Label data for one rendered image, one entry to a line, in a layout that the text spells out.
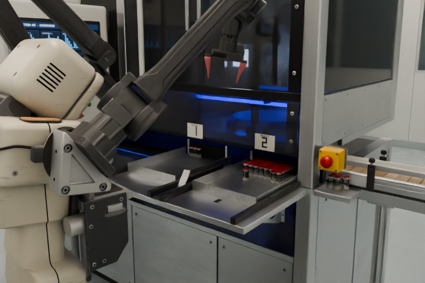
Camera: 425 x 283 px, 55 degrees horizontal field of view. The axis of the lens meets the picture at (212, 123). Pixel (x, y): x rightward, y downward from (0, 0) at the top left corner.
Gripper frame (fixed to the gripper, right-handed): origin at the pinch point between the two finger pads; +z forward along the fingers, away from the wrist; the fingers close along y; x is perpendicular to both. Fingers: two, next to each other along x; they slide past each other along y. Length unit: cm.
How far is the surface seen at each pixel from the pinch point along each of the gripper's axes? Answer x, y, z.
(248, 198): 20.3, -14.1, 32.8
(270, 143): -5.9, -21.1, 21.5
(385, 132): -423, -235, 101
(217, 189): 13.3, -4.3, 34.7
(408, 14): -424, -222, -60
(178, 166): -19.6, 12.3, 42.0
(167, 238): -34, 13, 84
